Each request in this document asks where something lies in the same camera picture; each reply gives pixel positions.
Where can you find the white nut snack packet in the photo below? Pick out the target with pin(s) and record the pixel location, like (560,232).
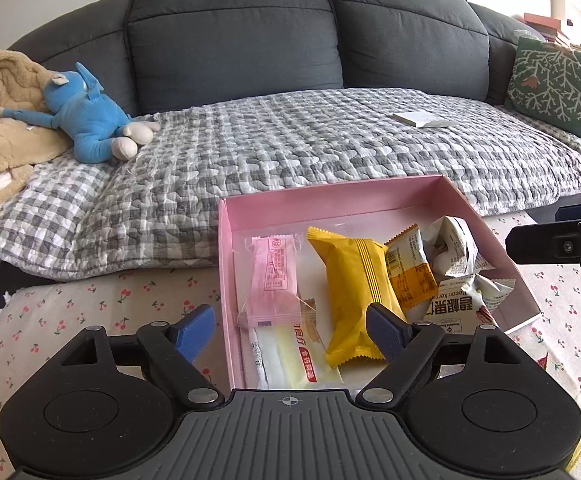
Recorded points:
(458,307)

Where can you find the dark grey sofa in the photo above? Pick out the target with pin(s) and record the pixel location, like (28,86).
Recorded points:
(230,35)

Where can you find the stack of books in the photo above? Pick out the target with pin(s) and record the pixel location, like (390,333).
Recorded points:
(545,25)

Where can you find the orange white snack packet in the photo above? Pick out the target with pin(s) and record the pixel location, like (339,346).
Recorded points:
(413,270)

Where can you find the white paper pack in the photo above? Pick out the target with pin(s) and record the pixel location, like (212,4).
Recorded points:
(423,119)

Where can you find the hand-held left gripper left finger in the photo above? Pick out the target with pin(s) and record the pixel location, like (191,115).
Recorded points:
(195,332)

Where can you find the pink cardboard box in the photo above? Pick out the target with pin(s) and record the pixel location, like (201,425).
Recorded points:
(230,270)

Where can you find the green patterned cushion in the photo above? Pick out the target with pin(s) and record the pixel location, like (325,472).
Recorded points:
(553,85)

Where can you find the pink snack packet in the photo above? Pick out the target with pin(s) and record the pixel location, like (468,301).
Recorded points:
(273,280)

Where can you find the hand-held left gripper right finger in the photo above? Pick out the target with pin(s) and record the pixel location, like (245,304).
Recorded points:
(385,330)

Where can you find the blue plush toy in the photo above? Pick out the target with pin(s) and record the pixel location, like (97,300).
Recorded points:
(88,115)

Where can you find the white green snack packet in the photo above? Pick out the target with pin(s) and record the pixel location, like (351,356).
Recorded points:
(295,355)

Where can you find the cherry print tablecloth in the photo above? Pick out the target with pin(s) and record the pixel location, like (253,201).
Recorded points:
(95,305)

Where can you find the beige fleece blanket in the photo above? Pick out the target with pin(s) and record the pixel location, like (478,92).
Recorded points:
(5,150)

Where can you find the grey checked quilt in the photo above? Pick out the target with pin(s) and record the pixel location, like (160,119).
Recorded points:
(270,160)

